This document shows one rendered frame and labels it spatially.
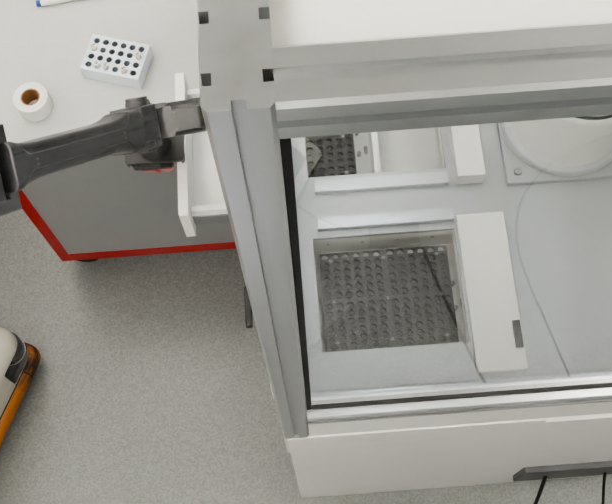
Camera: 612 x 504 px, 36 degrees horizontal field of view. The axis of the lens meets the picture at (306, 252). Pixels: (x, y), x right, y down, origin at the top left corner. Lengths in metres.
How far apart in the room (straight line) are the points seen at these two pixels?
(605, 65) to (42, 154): 0.87
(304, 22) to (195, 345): 2.02
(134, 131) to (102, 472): 1.26
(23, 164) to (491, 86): 0.81
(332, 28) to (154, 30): 1.50
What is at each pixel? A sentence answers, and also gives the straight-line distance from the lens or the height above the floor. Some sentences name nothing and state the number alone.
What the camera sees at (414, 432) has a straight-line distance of 1.55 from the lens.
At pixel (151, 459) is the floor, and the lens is 2.50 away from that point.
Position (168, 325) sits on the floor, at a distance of 2.57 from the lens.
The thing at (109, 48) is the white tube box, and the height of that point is 0.80.
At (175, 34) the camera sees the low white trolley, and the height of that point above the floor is 0.76.
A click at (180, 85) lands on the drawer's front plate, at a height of 0.93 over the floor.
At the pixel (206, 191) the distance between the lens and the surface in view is 1.77.
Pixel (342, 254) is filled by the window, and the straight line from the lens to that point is 0.77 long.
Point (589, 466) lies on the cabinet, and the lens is 2.19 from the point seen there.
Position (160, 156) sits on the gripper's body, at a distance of 1.64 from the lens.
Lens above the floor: 2.43
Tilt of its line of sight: 69 degrees down
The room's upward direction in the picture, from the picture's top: 3 degrees counter-clockwise
